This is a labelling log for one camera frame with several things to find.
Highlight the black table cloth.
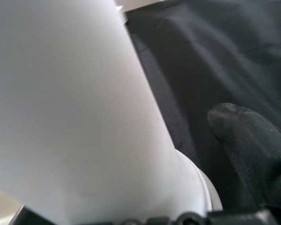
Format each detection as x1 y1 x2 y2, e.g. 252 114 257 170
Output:
124 0 281 211

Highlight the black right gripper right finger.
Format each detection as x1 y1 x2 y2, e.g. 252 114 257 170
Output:
207 102 281 207

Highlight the white plastic table leg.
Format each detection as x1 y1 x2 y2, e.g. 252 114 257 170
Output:
0 0 223 225

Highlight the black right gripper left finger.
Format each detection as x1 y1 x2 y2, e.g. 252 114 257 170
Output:
13 204 72 225

